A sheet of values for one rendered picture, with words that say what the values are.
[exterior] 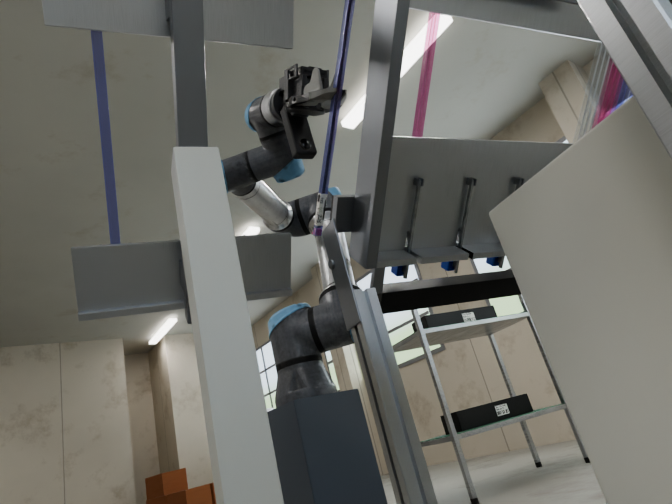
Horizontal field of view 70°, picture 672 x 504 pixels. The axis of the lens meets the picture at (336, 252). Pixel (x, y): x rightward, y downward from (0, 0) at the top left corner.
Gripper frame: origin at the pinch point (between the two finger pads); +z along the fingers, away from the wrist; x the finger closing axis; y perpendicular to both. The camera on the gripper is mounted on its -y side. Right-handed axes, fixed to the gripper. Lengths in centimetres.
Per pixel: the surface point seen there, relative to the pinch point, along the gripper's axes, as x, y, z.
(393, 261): 3.7, -27.9, 12.1
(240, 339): -25.6, -34.9, 21.2
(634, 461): -5, -40, 54
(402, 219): 7.0, -21.1, 10.2
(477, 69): 270, 101, -216
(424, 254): 10.6, -27.0, 11.8
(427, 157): 9.4, -11.0, 13.2
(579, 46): 348, 123, -176
